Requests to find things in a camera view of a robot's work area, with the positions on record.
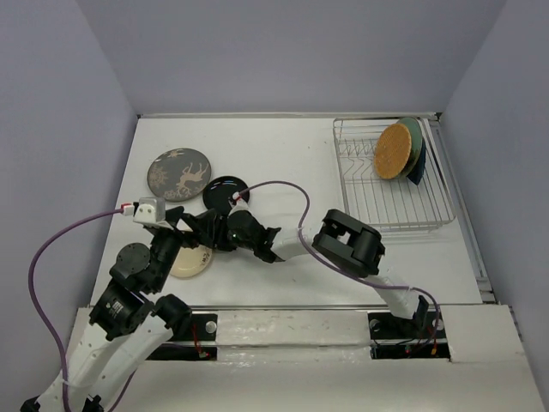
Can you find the dark blue leaf dish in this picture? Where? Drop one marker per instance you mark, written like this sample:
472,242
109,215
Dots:
416,174

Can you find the woven bamboo plate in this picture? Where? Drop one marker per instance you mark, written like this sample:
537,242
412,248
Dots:
392,151

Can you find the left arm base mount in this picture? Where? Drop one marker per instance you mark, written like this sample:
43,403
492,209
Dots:
194,342

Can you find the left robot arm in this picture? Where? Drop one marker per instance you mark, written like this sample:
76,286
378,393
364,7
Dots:
124,326

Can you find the teal flower plate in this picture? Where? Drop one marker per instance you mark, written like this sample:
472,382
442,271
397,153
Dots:
413,127

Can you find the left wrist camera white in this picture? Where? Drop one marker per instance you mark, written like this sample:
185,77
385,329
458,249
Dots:
148,212

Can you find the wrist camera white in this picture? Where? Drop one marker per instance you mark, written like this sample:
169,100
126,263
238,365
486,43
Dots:
238,203
148,212

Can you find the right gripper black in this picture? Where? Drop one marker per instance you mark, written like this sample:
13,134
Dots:
220,239

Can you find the cream plate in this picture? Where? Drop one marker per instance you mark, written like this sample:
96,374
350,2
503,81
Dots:
191,262

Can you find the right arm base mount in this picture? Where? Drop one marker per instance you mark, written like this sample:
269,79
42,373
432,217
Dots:
400,339

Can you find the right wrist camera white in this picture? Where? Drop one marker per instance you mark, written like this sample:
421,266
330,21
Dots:
238,203

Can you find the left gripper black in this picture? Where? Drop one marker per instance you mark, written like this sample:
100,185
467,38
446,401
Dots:
173,216

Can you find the black glossy plate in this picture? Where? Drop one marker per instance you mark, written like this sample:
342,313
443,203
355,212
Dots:
218,193

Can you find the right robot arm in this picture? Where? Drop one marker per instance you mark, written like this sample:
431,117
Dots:
346,245

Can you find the metal wire dish rack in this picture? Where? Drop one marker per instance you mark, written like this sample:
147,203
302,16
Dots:
396,205

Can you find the grey deer pattern plate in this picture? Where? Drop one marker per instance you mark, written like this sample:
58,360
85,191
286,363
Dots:
179,174

